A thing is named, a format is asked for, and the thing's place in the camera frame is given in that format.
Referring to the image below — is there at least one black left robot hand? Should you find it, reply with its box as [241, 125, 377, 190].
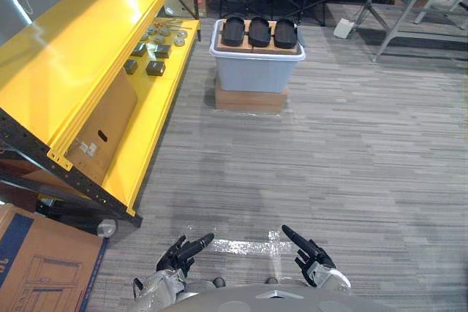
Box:
[156, 232, 215, 278]

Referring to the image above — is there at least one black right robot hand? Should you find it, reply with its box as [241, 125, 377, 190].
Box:
[281, 224, 337, 288]

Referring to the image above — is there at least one black plastic housing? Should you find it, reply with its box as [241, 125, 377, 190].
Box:
[273, 18, 298, 50]
[248, 16, 273, 48]
[222, 15, 247, 46]

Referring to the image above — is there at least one yellow shelf rack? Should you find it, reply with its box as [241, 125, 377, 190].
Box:
[0, 0, 203, 229]

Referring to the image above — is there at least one grey robot torso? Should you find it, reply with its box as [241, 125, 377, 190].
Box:
[174, 284, 398, 312]

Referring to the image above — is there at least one grey caster wheel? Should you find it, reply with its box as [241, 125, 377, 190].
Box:
[96, 218, 118, 238]

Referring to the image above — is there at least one cardboard box with blue print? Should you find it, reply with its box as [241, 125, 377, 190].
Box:
[0, 203, 110, 312]

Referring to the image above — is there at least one plain cardboard box with handhole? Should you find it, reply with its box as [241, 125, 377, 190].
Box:
[67, 69, 139, 185]

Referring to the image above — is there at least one flat cardboard box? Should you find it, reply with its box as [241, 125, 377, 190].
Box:
[214, 83, 288, 114]

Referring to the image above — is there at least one grey plastic storage bin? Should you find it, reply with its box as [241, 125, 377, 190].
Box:
[208, 18, 307, 94]

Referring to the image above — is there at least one small white box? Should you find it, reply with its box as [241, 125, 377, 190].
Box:
[333, 18, 355, 39]

